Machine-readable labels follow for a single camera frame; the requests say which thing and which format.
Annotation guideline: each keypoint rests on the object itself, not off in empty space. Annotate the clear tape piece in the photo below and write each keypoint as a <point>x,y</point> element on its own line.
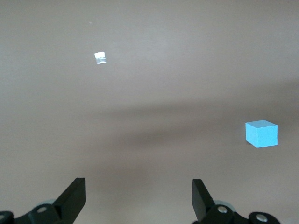
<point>100,58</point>

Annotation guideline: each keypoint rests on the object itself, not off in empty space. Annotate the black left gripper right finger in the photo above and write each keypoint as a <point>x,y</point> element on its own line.
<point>205,205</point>

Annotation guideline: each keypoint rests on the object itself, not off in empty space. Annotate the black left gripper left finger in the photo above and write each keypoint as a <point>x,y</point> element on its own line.
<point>65,203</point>

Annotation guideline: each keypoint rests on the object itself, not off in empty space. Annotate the blue foam block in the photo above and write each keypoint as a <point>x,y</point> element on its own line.
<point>261,134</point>

